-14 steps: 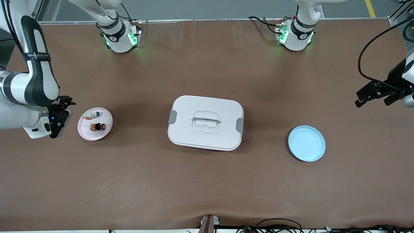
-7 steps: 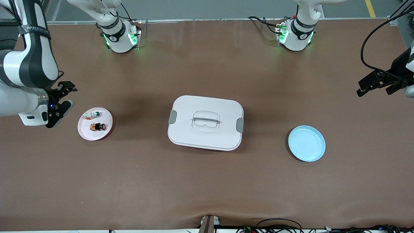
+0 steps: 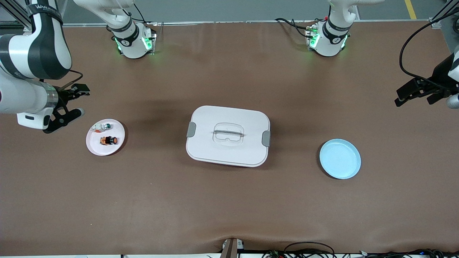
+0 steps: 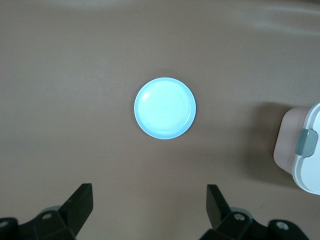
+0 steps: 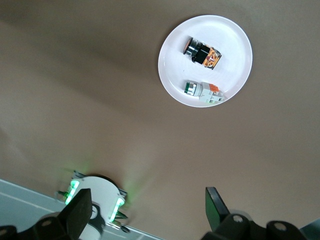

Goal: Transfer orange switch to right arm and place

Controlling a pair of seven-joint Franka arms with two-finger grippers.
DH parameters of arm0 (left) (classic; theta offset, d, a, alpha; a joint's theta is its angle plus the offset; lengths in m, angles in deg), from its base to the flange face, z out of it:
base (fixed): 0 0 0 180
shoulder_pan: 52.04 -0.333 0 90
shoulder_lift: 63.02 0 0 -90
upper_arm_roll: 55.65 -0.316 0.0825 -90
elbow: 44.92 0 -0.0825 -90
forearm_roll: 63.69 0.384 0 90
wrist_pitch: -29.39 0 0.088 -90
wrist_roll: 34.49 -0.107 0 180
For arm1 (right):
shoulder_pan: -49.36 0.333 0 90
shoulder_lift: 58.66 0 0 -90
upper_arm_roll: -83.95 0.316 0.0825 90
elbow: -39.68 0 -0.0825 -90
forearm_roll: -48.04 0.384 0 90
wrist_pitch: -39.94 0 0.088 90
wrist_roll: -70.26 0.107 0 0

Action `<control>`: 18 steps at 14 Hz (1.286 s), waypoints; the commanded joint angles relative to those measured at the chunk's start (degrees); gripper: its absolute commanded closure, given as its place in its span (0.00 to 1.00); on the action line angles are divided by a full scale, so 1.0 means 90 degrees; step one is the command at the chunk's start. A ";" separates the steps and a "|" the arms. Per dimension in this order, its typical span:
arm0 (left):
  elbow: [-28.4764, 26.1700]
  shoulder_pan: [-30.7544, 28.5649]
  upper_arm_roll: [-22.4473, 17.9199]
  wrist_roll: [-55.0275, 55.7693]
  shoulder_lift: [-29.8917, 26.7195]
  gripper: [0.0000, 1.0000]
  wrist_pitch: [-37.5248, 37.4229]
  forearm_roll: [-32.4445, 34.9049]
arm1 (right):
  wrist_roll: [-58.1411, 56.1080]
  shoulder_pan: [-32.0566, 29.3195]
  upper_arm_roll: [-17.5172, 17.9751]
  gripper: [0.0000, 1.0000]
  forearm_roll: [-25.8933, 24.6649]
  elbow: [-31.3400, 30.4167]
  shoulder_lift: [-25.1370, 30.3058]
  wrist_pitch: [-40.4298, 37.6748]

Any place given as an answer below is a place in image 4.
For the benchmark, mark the white lidded pink storage box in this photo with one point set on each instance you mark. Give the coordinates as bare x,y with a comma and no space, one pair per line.
287,140

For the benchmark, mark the light blue round plate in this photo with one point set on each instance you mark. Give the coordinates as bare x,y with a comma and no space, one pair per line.
165,107

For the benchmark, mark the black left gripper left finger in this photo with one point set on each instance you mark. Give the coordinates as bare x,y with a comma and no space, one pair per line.
62,220

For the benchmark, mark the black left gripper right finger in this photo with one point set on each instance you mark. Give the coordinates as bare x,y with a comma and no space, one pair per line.
232,222

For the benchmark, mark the grey box latch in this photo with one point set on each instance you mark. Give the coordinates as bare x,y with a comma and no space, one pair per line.
306,142

